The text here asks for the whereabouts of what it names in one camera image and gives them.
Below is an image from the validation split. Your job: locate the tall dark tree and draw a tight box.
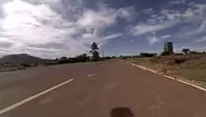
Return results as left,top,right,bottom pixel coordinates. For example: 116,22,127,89
88,41,101,61

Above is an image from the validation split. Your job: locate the row of bushes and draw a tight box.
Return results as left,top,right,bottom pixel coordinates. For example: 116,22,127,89
10,52,117,69

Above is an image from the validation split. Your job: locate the reddish brown asphalt road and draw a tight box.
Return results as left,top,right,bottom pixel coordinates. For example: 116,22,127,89
0,54,206,117

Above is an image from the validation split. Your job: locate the low building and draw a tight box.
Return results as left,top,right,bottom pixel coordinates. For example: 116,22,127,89
139,51,158,59

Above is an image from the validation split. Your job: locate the tall building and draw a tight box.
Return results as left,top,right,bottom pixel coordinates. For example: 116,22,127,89
162,40,175,56

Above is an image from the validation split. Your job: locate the white road edge line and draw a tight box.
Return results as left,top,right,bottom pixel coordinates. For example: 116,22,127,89
130,59,206,100

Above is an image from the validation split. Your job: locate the solid white lane line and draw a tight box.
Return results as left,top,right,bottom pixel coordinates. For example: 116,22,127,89
0,78,76,117

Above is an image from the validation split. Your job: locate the broad dark tree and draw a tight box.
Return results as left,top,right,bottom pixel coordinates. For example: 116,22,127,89
181,48,192,56

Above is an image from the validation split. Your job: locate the grey hill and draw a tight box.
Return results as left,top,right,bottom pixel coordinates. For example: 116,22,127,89
0,52,49,65

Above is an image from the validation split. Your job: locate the dry grass verge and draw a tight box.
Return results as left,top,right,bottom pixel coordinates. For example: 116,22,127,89
122,53,206,97

